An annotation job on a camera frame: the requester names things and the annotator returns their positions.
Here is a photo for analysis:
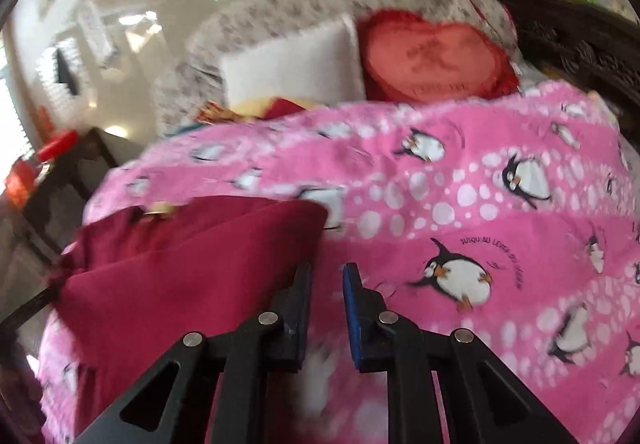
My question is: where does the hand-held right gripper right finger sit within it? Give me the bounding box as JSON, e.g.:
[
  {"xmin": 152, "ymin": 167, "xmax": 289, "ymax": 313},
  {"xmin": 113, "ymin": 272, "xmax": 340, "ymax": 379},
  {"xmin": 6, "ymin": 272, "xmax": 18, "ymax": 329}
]
[{"xmin": 341, "ymin": 262, "xmax": 581, "ymax": 444}]

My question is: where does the red heart-shaped cushion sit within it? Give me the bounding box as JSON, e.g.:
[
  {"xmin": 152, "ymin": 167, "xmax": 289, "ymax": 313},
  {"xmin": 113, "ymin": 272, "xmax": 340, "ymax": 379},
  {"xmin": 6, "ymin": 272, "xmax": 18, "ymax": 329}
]
[{"xmin": 357, "ymin": 9, "xmax": 521, "ymax": 102}]

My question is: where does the dark wooden side table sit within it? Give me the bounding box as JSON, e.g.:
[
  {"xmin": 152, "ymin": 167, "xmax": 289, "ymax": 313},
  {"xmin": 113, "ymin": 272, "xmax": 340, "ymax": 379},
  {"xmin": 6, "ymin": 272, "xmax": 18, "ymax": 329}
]
[{"xmin": 0, "ymin": 127, "xmax": 146, "ymax": 325}]

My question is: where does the large red gift box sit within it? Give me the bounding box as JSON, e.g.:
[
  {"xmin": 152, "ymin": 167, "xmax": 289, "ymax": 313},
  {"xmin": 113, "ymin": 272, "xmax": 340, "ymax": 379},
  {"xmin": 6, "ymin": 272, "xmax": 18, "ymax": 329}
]
[{"xmin": 5, "ymin": 159, "xmax": 41, "ymax": 205}]

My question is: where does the dark hanging cloth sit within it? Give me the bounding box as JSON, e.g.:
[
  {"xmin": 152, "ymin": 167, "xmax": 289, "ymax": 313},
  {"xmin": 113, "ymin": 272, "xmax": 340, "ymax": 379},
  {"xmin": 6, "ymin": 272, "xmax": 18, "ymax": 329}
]
[{"xmin": 54, "ymin": 47, "xmax": 81, "ymax": 96}]

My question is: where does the white pillow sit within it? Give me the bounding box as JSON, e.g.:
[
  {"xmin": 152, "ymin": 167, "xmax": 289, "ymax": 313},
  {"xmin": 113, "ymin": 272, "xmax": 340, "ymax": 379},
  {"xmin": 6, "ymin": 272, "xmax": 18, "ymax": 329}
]
[{"xmin": 220, "ymin": 14, "xmax": 368, "ymax": 108}]

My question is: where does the pink penguin print blanket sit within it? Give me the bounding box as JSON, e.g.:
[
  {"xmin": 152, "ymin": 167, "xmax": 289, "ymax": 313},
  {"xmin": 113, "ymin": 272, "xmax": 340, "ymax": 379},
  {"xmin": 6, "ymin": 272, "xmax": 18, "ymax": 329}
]
[{"xmin": 37, "ymin": 79, "xmax": 640, "ymax": 444}]

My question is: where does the dark red garment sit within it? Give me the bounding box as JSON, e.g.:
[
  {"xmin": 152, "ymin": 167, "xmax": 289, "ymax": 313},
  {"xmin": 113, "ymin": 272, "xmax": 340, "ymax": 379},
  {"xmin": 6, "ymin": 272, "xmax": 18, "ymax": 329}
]
[{"xmin": 42, "ymin": 197, "xmax": 331, "ymax": 444}]

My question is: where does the pile of colourful clothes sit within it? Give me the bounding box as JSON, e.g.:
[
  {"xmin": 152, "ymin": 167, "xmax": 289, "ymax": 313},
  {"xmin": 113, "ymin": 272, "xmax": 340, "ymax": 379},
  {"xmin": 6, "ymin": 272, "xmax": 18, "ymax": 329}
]
[{"xmin": 165, "ymin": 97, "xmax": 313, "ymax": 135}]

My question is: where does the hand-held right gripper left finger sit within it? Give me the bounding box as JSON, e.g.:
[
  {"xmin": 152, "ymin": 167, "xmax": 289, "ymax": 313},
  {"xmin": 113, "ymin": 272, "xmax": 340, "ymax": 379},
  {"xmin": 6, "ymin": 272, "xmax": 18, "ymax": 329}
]
[{"xmin": 72, "ymin": 263, "xmax": 313, "ymax": 444}]

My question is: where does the flat red box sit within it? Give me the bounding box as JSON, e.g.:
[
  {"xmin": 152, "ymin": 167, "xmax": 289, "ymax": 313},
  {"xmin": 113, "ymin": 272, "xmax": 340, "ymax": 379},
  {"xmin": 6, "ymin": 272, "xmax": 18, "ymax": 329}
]
[{"xmin": 37, "ymin": 131, "xmax": 81, "ymax": 160}]

